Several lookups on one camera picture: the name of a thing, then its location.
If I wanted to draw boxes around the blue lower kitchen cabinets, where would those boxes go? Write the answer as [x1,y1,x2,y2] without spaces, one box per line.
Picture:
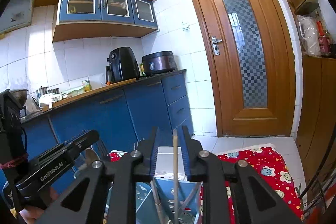
[0,69,195,204]

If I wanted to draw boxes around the black wire rack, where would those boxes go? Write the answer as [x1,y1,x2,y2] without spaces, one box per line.
[299,123,336,217]

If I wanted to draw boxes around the wooden chopstick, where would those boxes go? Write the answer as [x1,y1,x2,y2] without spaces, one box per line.
[173,130,179,224]
[150,179,166,224]

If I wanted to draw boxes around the blue utensil holder box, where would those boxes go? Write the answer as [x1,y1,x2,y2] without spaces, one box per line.
[105,146,204,224]

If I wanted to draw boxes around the wooden door with glass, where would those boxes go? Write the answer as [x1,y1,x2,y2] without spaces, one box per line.
[192,0,295,136]

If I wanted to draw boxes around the metal kettle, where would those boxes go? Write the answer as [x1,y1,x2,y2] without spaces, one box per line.
[10,89,41,118]

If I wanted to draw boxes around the black air fryer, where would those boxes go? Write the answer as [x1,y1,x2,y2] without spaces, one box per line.
[106,47,141,85]

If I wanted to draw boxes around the red smiley flower tablecloth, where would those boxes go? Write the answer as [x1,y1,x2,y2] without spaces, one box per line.
[109,144,303,223]

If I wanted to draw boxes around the wooden wall shelf unit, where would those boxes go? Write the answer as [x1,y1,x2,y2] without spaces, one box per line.
[287,0,335,59]

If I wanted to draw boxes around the left hand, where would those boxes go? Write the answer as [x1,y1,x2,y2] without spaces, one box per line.
[19,187,59,224]

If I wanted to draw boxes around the brown lower cabinet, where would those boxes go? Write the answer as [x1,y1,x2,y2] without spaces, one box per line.
[296,55,335,182]

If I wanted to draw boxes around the dark rice cooker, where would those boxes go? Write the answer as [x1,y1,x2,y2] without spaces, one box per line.
[142,51,176,76]

